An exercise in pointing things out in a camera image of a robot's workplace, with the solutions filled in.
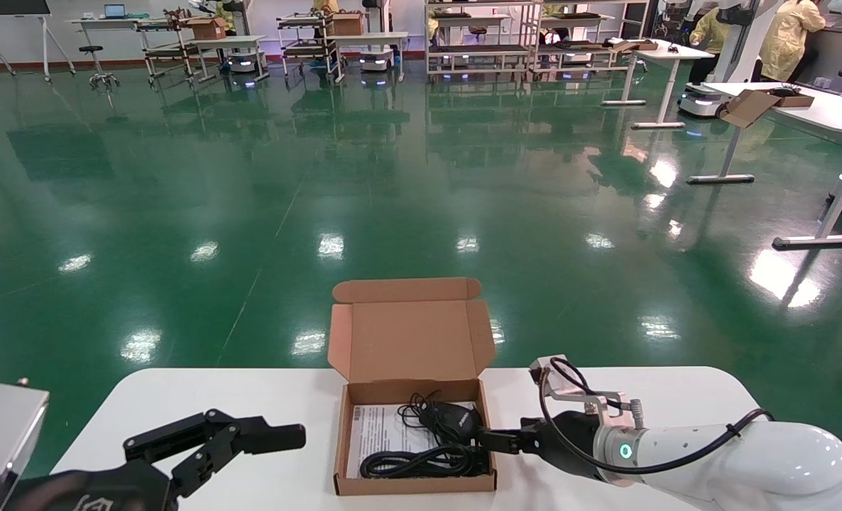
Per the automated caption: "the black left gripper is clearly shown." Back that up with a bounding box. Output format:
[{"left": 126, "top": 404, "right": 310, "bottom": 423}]
[{"left": 2, "top": 409, "right": 307, "bottom": 511}]

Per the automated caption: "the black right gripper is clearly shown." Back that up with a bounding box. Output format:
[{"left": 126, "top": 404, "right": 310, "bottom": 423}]
[{"left": 479, "top": 412, "right": 610, "bottom": 485}]

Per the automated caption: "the brown cardboard storage box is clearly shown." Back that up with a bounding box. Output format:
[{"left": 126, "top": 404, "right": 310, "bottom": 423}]
[{"left": 327, "top": 277, "right": 498, "bottom": 496}]

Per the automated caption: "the white printed instruction sheet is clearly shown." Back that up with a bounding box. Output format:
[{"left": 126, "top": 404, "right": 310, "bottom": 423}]
[{"left": 345, "top": 403, "right": 479, "bottom": 480}]

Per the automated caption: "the metal trolley cart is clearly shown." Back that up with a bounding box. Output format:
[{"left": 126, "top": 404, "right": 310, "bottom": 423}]
[
  {"left": 137, "top": 18, "right": 202, "bottom": 87},
  {"left": 277, "top": 13, "right": 344, "bottom": 84}
]

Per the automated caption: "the metal shelf rack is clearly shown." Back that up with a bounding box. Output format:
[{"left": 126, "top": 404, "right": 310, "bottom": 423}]
[
  {"left": 535, "top": 0, "right": 650, "bottom": 77},
  {"left": 425, "top": 0, "right": 544, "bottom": 80}
]

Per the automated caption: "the open brown carton with flap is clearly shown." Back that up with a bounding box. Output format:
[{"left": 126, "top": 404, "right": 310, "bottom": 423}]
[{"left": 718, "top": 87, "right": 816, "bottom": 129}]

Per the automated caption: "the black swivel stool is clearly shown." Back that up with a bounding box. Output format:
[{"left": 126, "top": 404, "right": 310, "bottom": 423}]
[{"left": 79, "top": 45, "right": 120, "bottom": 92}]

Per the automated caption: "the white desk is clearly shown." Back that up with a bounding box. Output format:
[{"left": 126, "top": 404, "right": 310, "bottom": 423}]
[{"left": 66, "top": 16, "right": 153, "bottom": 72}]

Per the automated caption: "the seated person in yellow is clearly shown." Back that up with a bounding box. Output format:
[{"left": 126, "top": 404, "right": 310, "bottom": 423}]
[{"left": 687, "top": 7, "right": 733, "bottom": 84}]

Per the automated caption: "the white table with T-legs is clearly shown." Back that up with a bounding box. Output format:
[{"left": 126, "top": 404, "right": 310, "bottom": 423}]
[{"left": 687, "top": 80, "right": 842, "bottom": 251}]

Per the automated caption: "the white wheeled robot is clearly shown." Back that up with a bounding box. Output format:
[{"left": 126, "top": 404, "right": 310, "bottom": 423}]
[{"left": 679, "top": 0, "right": 780, "bottom": 119}]

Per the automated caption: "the person in yellow coat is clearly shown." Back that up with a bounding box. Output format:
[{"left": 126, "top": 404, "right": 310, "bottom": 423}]
[{"left": 760, "top": 0, "right": 826, "bottom": 83}]

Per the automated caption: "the black display on tripod stand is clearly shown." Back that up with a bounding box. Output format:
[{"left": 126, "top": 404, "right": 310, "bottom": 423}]
[{"left": 0, "top": 0, "right": 77, "bottom": 84}]

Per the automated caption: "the black wired computer mouse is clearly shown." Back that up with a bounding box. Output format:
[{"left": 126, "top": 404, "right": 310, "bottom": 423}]
[{"left": 397, "top": 390, "right": 487, "bottom": 448}]

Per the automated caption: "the black bundled cable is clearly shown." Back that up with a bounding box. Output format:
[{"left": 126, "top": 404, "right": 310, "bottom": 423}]
[{"left": 359, "top": 441, "right": 491, "bottom": 480}]

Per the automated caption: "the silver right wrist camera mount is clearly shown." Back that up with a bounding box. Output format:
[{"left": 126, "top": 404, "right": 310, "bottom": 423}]
[{"left": 530, "top": 355, "right": 645, "bottom": 430}]

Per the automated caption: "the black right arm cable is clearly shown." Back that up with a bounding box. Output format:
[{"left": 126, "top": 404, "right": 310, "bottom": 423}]
[{"left": 538, "top": 357, "right": 777, "bottom": 475}]

